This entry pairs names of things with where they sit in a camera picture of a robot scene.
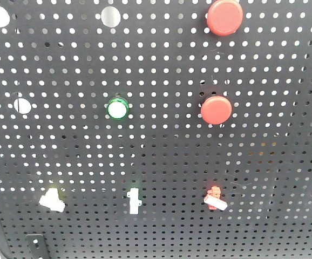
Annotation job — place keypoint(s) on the black perforated pegboard panel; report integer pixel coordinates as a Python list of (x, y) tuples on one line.
[(60, 64)]

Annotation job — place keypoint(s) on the green illuminated indicator light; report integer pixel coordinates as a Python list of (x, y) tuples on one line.
[(118, 108)]

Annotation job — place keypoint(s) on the lower red push button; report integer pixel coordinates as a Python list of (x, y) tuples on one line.
[(216, 110)]

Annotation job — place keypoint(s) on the red push button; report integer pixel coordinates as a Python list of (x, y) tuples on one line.
[(216, 110), (224, 17)]

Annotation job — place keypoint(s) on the upper red push button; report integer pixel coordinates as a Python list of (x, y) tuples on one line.
[(224, 17)]

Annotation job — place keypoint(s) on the red toggle switch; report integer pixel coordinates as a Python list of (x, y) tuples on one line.
[(213, 199)]

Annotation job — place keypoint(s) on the black mounting bracket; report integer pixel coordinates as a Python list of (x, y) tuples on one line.
[(37, 246)]

